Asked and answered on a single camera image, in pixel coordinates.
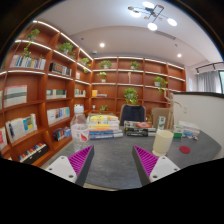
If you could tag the window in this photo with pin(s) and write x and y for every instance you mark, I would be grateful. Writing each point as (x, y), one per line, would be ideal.
(222, 81)

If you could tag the black curtain rail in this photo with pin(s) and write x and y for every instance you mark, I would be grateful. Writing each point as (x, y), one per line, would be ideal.
(208, 65)

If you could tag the flat round red coaster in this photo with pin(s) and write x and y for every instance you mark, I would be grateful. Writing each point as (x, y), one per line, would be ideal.
(184, 149)

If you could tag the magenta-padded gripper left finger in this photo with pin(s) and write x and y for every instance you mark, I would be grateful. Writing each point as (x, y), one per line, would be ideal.
(61, 168)

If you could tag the ceiling air vent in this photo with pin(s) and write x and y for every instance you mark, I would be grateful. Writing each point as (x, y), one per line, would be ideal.
(165, 34)

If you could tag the cream ribbed cup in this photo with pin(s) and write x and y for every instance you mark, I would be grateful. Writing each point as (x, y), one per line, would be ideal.
(162, 141)

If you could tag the stack of white books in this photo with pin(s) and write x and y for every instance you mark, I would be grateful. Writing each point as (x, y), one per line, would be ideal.
(189, 127)

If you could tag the tan chair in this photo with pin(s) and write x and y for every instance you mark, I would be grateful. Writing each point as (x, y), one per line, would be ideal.
(159, 112)

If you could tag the chair with dark jacket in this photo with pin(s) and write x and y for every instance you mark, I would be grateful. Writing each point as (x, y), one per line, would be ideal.
(132, 114)

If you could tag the small green white box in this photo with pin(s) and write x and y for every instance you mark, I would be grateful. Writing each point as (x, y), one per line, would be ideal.
(178, 131)

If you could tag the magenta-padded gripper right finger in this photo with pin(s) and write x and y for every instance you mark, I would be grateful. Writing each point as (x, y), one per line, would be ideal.
(163, 167)

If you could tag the branched ceiling lamp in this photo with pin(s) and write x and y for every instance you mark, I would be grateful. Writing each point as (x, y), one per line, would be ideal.
(152, 14)

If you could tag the grey curtain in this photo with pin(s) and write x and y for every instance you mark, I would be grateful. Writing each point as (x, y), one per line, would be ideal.
(208, 81)

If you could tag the stack of colourful books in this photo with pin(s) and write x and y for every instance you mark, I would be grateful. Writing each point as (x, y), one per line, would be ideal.
(103, 128)

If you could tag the clear plastic water bottle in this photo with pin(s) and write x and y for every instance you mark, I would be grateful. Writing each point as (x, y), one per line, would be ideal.
(79, 131)

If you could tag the recessed ceiling light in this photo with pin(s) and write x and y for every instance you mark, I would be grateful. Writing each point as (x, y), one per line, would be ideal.
(102, 44)
(179, 55)

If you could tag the wooden shelf unit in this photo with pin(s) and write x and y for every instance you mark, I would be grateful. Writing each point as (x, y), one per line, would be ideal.
(40, 93)

